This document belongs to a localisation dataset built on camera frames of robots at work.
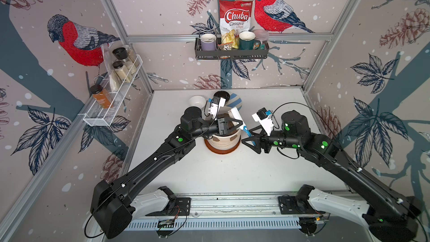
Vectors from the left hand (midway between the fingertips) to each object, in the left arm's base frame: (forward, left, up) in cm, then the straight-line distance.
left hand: (243, 122), depth 61 cm
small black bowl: (+42, +7, -30) cm, 52 cm away
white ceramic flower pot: (+3, +6, -22) cm, 23 cm away
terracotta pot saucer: (+3, +8, -34) cm, 35 cm away
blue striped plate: (+40, -2, -36) cm, 54 cm away
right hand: (-2, -2, -6) cm, 6 cm away
